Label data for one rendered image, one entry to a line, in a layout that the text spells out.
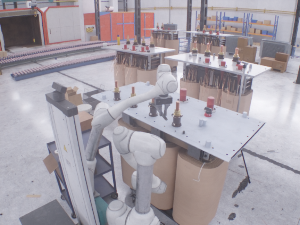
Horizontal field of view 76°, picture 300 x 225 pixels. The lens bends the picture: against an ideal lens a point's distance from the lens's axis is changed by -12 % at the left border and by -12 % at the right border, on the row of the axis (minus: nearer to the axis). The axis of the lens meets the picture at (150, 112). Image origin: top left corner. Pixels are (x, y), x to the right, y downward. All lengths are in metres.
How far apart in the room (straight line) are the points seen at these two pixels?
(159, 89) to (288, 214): 2.48
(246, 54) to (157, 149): 10.83
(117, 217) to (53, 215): 0.55
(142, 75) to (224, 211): 2.92
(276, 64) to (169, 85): 10.21
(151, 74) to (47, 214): 3.35
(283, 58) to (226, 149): 10.33
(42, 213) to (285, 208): 2.87
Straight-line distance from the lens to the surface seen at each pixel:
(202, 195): 2.04
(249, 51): 11.72
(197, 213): 2.22
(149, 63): 4.40
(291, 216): 3.26
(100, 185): 3.06
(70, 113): 1.14
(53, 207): 1.93
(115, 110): 1.58
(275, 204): 3.32
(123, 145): 1.27
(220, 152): 1.53
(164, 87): 1.37
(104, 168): 2.72
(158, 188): 1.69
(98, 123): 1.62
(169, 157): 2.09
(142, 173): 1.31
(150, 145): 1.20
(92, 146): 1.92
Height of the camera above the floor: 2.21
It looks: 25 degrees down
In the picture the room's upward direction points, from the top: straight up
